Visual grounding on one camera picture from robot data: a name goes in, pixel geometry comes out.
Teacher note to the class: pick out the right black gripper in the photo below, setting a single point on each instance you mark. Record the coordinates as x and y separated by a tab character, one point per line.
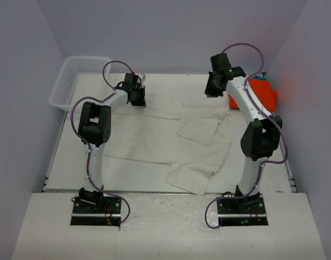
209	92

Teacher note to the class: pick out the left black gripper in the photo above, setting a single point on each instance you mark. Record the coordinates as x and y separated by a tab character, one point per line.
141	102

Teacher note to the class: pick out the white t shirt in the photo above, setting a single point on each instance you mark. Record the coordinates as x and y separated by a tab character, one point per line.
192	139

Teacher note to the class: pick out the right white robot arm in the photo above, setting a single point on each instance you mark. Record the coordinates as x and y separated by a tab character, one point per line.
261	136

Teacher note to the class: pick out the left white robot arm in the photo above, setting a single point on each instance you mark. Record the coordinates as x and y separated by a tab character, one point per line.
95	128

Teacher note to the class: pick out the folded blue t shirt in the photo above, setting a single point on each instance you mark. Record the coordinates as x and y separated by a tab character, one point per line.
259	78

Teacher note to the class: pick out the folded orange t shirt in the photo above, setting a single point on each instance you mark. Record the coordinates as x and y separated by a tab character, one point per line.
262	90

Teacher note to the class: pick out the white plastic basket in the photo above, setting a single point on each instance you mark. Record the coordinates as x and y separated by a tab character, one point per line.
80	76

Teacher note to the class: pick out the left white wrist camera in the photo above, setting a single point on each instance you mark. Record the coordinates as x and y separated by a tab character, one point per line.
141	78

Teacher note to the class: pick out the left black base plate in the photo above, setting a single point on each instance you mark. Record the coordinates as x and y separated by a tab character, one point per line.
106	214

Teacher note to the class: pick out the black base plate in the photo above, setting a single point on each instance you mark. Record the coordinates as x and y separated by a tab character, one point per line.
106	214
242	212

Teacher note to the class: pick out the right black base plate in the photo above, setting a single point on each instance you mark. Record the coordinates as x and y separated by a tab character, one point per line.
242	212

